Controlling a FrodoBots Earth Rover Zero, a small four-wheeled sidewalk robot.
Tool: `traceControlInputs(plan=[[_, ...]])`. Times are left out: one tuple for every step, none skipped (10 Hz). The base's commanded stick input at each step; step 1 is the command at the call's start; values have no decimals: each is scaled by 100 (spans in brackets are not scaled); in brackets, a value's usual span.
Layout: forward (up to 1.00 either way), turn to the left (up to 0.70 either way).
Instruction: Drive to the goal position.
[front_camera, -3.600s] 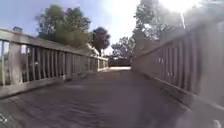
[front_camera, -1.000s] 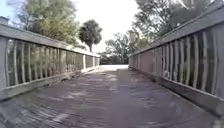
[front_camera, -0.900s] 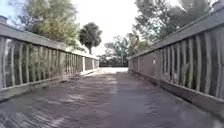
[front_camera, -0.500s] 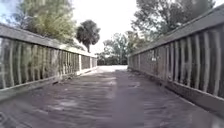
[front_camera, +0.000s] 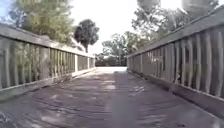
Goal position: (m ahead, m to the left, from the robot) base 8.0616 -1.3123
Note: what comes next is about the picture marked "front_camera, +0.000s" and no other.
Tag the tall trees behind railing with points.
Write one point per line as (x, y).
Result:
(156, 20)

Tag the large leafy tree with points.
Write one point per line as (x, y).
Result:
(43, 20)

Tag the wooden bridge railing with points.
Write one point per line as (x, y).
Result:
(186, 63)
(40, 63)

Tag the dark round tree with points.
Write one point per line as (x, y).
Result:
(86, 32)

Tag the distant trees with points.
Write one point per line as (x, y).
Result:
(115, 46)

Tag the pale concrete path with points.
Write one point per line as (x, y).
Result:
(111, 68)

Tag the wooden plank bridge deck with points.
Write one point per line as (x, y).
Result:
(106, 100)

